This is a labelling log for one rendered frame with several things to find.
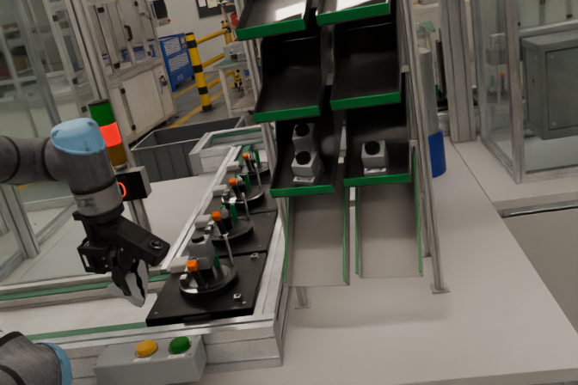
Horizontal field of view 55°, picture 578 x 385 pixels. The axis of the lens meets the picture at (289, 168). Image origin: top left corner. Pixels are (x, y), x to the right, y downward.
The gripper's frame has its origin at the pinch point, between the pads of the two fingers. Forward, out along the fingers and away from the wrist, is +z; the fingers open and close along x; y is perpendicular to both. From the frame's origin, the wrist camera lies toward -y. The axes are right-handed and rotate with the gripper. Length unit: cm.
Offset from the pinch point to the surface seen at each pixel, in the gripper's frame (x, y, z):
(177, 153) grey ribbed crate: -186, 106, 53
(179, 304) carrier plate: -15.5, 4.4, 13.9
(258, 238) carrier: -46.1, -2.9, 16.1
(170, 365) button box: 1.0, -2.2, 14.7
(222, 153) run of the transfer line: -132, 49, 29
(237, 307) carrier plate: -15.2, -10.2, 13.1
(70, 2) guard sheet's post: -39, 27, -50
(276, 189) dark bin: -23.6, -20.4, -10.8
